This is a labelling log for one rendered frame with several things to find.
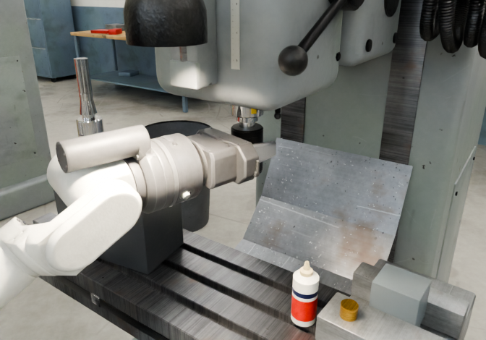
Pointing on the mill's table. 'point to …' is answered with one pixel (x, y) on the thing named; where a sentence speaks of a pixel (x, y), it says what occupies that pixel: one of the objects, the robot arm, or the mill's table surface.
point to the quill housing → (265, 41)
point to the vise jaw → (365, 325)
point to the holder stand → (145, 239)
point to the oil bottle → (304, 296)
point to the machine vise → (449, 317)
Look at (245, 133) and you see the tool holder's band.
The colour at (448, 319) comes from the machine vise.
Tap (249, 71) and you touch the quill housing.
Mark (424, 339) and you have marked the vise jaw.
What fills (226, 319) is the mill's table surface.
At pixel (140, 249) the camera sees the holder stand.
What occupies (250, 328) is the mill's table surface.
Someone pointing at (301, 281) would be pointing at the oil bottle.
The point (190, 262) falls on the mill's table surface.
